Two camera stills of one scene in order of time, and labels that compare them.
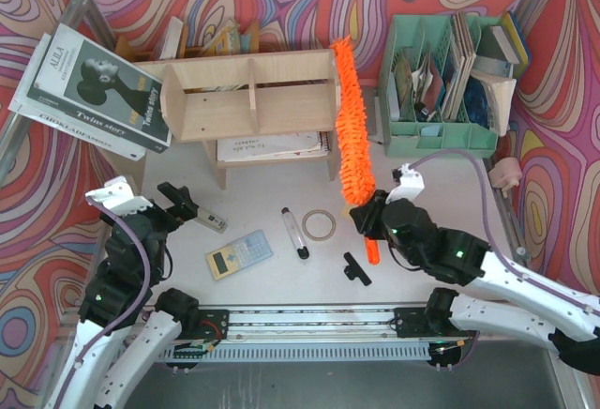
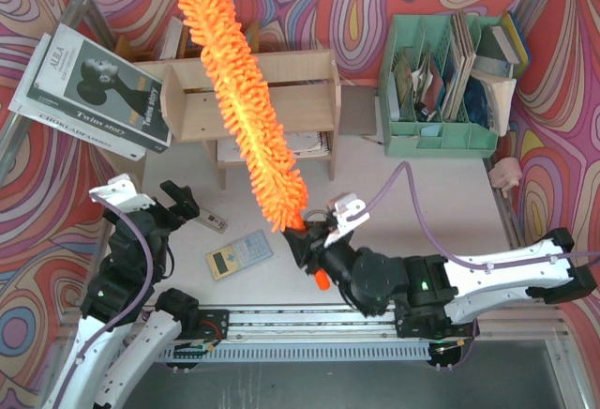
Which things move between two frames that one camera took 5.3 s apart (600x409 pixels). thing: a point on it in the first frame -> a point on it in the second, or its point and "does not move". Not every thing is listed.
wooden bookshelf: (252, 109) does not move
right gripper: (370, 217) -> (308, 244)
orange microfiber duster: (355, 156) -> (248, 112)
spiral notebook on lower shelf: (307, 144) does not move
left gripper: (173, 210) does not move
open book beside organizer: (487, 100) does not move
